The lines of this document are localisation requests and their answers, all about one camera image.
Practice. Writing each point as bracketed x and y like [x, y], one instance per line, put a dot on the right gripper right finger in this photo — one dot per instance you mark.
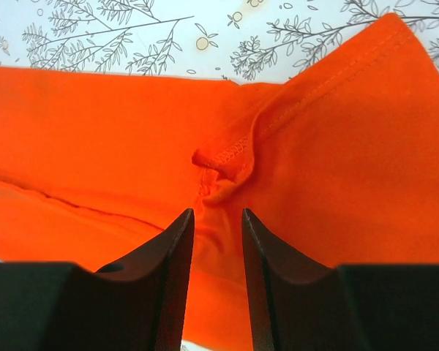
[296, 303]

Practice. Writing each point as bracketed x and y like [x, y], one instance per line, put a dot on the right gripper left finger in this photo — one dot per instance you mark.
[136, 302]

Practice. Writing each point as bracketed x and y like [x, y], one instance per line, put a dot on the orange t shirt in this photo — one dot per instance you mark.
[341, 162]

